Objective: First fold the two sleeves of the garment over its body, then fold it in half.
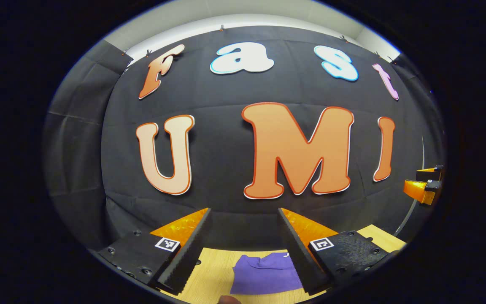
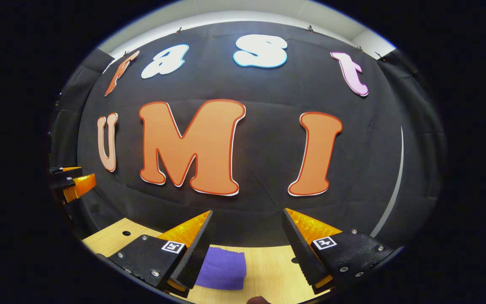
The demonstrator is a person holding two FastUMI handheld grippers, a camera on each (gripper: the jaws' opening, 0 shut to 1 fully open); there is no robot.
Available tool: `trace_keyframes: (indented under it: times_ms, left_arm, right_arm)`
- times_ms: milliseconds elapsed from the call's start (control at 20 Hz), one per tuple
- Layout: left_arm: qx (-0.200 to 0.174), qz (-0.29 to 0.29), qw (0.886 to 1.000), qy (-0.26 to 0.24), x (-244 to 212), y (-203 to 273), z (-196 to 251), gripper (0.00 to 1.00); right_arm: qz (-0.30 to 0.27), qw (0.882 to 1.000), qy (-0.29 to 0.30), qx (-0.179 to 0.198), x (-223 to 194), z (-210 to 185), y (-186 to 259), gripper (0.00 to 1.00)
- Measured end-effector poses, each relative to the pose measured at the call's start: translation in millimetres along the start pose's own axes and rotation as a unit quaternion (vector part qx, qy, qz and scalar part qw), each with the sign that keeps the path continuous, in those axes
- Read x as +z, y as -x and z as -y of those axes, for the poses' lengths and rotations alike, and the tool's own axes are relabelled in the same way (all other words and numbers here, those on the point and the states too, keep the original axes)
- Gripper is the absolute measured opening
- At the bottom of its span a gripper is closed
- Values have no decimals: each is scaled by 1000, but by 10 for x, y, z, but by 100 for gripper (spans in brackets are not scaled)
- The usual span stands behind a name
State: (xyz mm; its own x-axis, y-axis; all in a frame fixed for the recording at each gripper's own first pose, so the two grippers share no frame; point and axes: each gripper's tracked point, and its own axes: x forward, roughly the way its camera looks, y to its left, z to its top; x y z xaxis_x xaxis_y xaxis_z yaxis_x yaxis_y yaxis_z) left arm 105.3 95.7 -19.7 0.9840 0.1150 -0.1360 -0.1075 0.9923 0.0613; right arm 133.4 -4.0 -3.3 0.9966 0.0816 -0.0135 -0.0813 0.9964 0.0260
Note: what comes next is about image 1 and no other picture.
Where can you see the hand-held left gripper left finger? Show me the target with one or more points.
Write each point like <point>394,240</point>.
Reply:
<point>190,255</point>

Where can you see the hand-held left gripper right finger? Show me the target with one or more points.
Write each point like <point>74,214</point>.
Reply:
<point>300,259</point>

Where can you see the purple shirt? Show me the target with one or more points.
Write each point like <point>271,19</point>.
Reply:
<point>264,276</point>

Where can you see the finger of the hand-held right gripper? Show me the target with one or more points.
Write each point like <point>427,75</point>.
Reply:
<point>430,173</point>
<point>418,191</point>

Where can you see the black backdrop cloth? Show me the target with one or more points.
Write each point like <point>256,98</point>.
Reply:
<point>217,105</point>

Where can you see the white metal pole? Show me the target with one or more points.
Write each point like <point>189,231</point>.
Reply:
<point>404,223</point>

